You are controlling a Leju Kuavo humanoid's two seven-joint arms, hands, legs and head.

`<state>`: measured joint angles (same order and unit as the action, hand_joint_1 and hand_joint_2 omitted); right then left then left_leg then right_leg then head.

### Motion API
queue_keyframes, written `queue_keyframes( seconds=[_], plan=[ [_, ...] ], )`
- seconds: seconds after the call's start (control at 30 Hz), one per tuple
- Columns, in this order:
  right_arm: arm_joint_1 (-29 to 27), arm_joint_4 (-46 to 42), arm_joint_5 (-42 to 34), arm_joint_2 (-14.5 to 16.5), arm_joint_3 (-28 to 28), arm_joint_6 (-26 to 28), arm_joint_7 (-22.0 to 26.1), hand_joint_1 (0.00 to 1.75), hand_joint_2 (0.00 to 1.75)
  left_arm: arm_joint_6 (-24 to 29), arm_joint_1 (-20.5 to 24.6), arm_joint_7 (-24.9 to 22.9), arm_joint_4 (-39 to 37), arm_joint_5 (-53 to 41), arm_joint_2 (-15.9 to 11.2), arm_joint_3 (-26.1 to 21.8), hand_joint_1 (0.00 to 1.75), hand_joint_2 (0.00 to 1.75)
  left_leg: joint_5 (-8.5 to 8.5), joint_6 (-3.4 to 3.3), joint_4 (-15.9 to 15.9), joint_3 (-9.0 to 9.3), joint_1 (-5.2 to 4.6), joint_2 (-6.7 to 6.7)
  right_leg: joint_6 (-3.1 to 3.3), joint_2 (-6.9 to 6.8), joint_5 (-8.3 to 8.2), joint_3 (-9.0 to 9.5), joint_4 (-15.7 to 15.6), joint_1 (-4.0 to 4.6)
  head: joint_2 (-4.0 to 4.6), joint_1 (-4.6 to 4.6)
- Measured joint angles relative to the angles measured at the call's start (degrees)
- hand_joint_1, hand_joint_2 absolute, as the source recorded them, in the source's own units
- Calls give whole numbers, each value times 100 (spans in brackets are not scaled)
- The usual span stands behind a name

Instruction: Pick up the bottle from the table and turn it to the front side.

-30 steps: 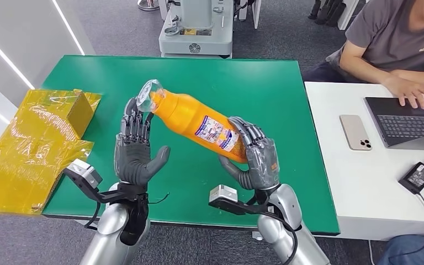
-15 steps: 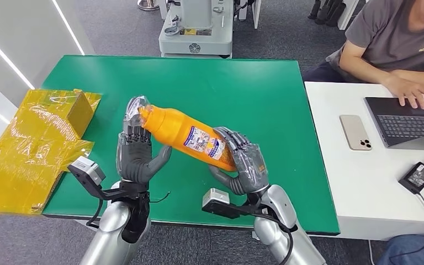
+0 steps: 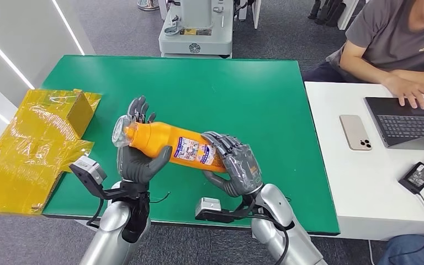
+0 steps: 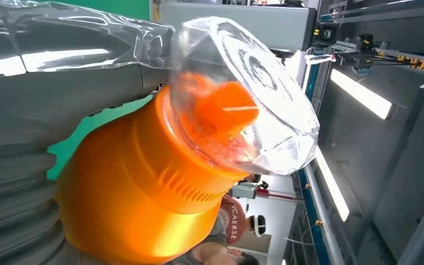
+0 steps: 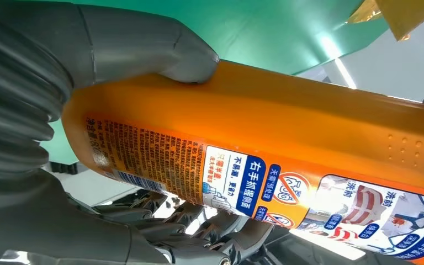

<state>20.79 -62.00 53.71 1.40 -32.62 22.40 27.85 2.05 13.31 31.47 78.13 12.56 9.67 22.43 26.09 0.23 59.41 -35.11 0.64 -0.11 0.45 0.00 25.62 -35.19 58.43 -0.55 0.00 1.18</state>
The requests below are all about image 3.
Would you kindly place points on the white furniture panel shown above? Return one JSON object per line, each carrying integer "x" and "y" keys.
{"x": 349, "y": 12}
{"x": 250, "y": 11}

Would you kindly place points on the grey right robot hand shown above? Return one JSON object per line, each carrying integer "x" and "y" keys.
{"x": 243, "y": 168}

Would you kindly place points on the person's leg in jeans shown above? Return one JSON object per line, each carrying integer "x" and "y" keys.
{"x": 413, "y": 252}

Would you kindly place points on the person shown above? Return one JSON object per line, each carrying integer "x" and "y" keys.
{"x": 391, "y": 33}

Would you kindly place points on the orange detergent bottle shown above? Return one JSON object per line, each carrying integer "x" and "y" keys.
{"x": 160, "y": 141}

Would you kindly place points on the chrome stanchion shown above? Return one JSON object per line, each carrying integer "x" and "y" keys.
{"x": 148, "y": 4}

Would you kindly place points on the black power adapter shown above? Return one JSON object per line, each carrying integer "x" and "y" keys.
{"x": 416, "y": 177}

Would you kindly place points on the beige smartphone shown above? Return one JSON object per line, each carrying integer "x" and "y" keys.
{"x": 355, "y": 132}

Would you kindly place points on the dark grey laptop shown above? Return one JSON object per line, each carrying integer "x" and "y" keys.
{"x": 406, "y": 122}

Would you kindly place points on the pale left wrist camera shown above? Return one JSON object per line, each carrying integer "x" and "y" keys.
{"x": 87, "y": 169}

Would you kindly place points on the grey robot stand machine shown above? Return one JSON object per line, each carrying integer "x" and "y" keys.
{"x": 197, "y": 40}

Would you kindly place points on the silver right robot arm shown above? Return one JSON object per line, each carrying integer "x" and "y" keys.
{"x": 301, "y": 248}

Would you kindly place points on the person's right hand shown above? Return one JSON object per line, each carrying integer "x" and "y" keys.
{"x": 407, "y": 91}

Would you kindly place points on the black equipment legs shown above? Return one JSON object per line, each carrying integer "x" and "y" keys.
{"x": 327, "y": 12}

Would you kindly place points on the person's right forearm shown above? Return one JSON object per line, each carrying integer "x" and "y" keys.
{"x": 362, "y": 67}

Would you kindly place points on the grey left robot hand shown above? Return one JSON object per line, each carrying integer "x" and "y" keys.
{"x": 137, "y": 166}

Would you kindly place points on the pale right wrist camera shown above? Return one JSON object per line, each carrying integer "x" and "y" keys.
{"x": 208, "y": 204}

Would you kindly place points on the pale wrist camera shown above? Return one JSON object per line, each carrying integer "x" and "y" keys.
{"x": 208, "y": 204}
{"x": 87, "y": 169}

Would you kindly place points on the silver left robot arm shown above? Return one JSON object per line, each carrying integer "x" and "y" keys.
{"x": 106, "y": 241}

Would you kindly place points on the yellow taped cardboard box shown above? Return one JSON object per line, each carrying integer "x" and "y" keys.
{"x": 25, "y": 153}

